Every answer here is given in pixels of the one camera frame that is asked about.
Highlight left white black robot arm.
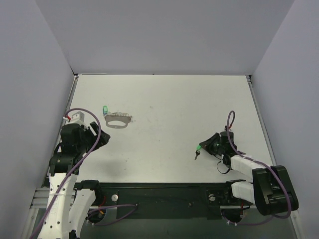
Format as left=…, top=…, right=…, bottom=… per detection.
left=30, top=120, right=110, bottom=239

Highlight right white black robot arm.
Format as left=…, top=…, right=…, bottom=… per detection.
left=196, top=131, right=299, bottom=216

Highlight green blue key tag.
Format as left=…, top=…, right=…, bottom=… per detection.
left=102, top=106, right=108, bottom=116

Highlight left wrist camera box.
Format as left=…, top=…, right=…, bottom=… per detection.
left=68, top=112, right=85, bottom=125

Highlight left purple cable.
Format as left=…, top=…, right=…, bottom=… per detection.
left=29, top=108, right=102, bottom=239

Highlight purple cable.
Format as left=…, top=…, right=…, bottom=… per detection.
left=226, top=110, right=294, bottom=219
left=29, top=108, right=102, bottom=239

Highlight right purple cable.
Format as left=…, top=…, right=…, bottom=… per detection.
left=226, top=110, right=294, bottom=219

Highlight aluminium frame rail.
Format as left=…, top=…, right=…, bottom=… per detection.
left=29, top=188, right=75, bottom=210

